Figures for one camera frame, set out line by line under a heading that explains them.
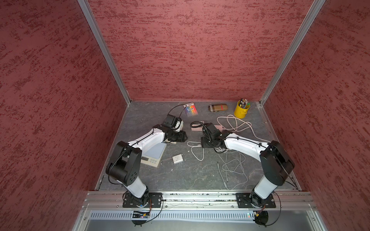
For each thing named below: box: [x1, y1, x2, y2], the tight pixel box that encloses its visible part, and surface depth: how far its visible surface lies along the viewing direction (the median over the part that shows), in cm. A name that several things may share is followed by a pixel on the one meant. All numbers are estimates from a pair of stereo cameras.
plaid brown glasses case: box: [208, 103, 229, 113], surface depth 116 cm
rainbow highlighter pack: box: [183, 102, 199, 117], surface depth 116 cm
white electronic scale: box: [140, 142, 167, 168], surface depth 89 cm
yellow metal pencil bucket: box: [233, 100, 251, 119], surface depth 106 cm
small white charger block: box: [171, 154, 184, 165], surface depth 89 cm
